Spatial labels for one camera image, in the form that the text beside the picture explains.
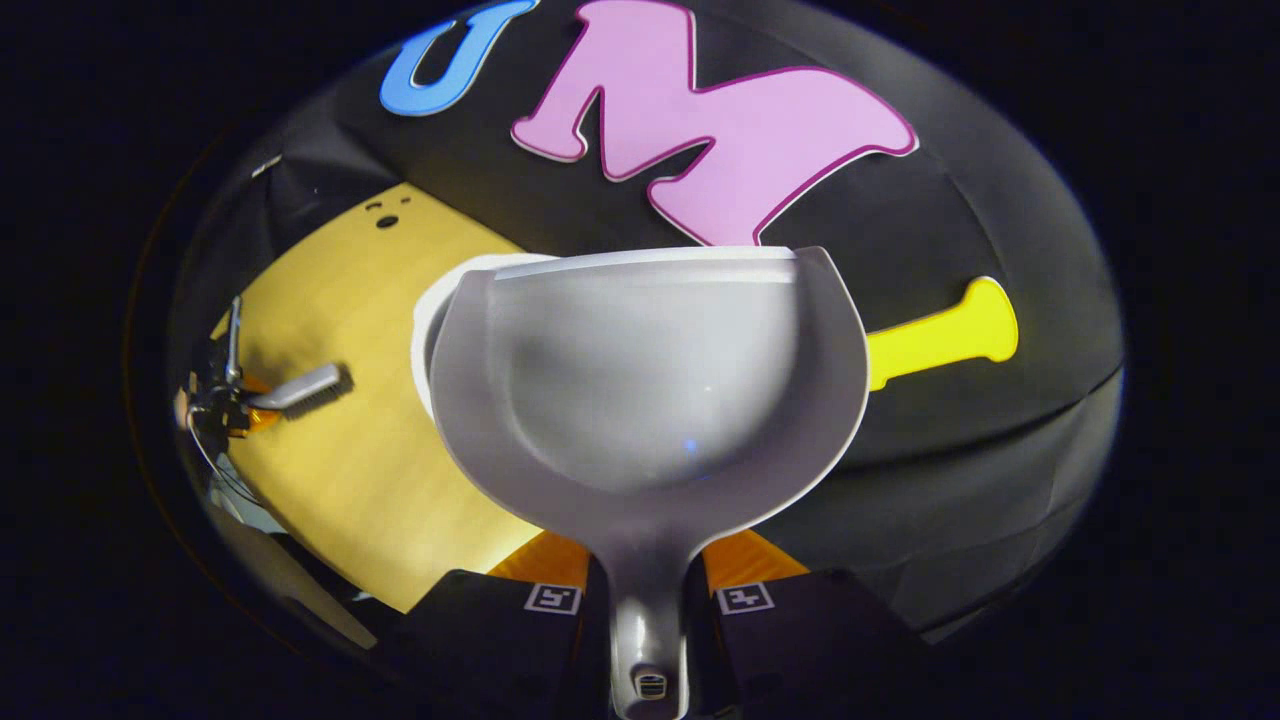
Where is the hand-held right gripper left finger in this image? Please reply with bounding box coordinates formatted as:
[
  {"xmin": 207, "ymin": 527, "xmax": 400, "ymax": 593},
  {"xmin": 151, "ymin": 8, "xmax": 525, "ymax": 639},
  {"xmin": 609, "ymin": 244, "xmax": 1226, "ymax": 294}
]
[{"xmin": 370, "ymin": 530, "xmax": 611, "ymax": 711}]

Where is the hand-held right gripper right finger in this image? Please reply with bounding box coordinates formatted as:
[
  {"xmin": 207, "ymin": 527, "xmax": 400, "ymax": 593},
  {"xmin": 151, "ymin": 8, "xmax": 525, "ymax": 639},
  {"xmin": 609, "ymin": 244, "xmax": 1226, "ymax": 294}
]
[{"xmin": 685, "ymin": 528, "xmax": 936, "ymax": 716}]

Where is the small grey broom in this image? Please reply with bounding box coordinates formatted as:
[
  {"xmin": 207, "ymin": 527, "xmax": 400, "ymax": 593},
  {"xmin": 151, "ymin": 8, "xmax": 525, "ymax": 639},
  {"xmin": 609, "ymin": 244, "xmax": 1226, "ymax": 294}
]
[{"xmin": 247, "ymin": 363, "xmax": 353, "ymax": 413}]

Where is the white ribbed garbage bin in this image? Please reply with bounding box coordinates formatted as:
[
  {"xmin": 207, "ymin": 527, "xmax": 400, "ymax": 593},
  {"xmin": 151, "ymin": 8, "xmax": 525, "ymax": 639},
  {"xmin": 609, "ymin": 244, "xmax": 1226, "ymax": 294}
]
[{"xmin": 411, "ymin": 252, "xmax": 557, "ymax": 423}]

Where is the grey plastic dustpan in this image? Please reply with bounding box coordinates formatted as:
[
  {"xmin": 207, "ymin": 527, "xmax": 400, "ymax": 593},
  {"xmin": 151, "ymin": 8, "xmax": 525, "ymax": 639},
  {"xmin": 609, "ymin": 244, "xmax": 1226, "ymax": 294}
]
[{"xmin": 428, "ymin": 245, "xmax": 871, "ymax": 720}]

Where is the black backdrop cloth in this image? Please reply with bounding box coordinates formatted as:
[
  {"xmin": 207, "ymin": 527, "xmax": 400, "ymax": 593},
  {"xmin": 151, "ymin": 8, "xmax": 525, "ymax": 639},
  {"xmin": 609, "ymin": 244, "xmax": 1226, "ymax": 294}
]
[{"xmin": 165, "ymin": 0, "xmax": 1126, "ymax": 641}]

